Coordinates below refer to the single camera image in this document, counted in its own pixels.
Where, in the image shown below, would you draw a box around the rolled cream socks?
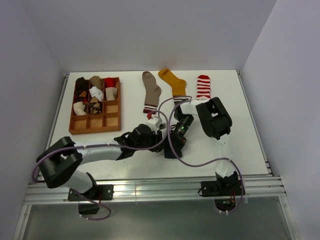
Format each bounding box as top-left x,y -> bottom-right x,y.
105,87 -> 118,101

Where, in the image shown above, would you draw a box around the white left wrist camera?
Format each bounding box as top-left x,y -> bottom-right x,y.
145,113 -> 166,133

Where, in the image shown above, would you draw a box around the rolled dark argyle socks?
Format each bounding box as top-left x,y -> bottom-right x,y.
74,77 -> 89,103

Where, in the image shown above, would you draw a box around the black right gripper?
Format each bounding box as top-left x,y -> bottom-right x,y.
167,114 -> 195,156

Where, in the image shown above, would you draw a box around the mustard yellow sock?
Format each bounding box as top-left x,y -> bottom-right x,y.
158,68 -> 187,105

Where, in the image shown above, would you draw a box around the brown argyle sock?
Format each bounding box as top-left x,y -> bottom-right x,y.
88,97 -> 102,115

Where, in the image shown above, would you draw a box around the wooden compartment tray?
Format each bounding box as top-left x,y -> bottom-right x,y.
68,76 -> 121,135

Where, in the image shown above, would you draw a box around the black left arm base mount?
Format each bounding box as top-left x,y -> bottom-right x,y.
67,184 -> 115,216

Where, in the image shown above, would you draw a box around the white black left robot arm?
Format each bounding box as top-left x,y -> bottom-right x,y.
36,123 -> 165,200

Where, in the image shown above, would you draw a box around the rolled taupe socks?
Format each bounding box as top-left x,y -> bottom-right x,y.
89,75 -> 105,90

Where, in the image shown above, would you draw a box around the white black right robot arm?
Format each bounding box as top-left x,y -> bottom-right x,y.
167,97 -> 245,195

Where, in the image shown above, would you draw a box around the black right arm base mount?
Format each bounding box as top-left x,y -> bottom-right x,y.
198,180 -> 246,213

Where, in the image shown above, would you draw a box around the navy blue sock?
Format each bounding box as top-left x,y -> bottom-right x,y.
164,139 -> 185,159

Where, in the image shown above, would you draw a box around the rolled white socks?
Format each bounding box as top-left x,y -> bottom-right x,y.
89,86 -> 104,102

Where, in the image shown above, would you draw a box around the taupe sock with striped cuff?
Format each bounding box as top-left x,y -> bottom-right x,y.
142,71 -> 162,114

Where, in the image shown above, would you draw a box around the red white striped sock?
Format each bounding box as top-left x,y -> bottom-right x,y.
196,75 -> 211,100

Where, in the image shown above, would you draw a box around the aluminium frame rail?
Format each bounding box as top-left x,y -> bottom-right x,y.
23,175 -> 287,205

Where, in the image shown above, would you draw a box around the rolled red socks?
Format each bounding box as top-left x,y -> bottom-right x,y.
104,77 -> 118,89

